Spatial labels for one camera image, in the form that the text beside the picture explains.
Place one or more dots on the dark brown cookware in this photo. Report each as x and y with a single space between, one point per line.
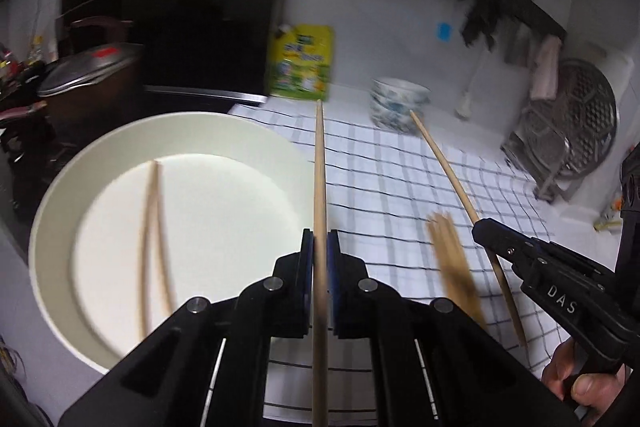
100 32

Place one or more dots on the white black checked cloth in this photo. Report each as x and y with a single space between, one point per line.
390 187

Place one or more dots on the blue wall tag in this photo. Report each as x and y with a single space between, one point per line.
444 32

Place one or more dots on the black hanging cloth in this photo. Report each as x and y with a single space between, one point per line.
480 24

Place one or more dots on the metal rack stand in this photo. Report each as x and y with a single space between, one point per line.
540 147

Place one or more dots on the blue patterned ceramic bowl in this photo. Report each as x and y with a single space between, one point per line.
397 106
392 121
400 88

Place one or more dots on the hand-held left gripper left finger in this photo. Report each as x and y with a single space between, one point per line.
307 269

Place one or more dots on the dark red pan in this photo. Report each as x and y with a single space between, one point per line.
20 112

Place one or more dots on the large white bowl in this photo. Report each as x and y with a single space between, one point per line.
225 187

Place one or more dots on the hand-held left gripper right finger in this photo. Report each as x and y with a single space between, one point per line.
334 269

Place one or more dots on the steel cleaver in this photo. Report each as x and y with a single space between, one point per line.
517 49

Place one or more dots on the yellow green detergent pouch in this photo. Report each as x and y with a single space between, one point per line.
300 67

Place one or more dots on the black glass cooktop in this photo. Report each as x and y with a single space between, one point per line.
20 187

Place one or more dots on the pink hanging cloth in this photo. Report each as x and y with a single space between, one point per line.
546 67

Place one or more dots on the bundle of wooden chopsticks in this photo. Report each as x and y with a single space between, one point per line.
450 257

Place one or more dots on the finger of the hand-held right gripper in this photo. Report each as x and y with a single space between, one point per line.
505 244

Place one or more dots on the brown cooking pot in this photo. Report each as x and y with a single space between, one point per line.
100 102

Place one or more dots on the grey pot lid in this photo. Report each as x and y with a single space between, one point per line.
90 67

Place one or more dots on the person's right hand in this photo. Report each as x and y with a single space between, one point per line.
587 392

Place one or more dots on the yellow condiment bottle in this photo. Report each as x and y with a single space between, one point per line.
36 52

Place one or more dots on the black range hood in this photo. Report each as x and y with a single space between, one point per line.
200 32

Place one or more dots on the wooden chopstick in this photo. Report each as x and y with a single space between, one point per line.
146 232
445 167
320 167

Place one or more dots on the round perforated steel steamer plate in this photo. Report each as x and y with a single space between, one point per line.
590 117

